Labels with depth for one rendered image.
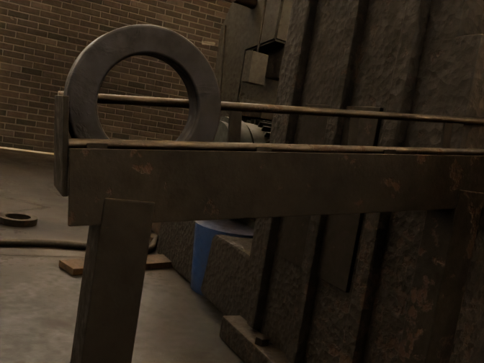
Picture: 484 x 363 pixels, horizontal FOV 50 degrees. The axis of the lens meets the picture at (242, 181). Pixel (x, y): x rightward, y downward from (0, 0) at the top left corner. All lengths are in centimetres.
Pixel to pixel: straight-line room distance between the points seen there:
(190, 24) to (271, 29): 202
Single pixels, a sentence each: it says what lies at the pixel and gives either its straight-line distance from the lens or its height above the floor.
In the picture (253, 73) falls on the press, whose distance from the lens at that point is 520.
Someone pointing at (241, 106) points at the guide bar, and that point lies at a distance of 74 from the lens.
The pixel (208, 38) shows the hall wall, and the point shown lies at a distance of 727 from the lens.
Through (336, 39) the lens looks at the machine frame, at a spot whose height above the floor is 90.
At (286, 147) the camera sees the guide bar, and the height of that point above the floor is 62.
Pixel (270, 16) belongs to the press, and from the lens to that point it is 546.
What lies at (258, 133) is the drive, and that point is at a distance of 207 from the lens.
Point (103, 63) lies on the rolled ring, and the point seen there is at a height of 68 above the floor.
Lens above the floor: 63
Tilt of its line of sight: 5 degrees down
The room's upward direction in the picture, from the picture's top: 9 degrees clockwise
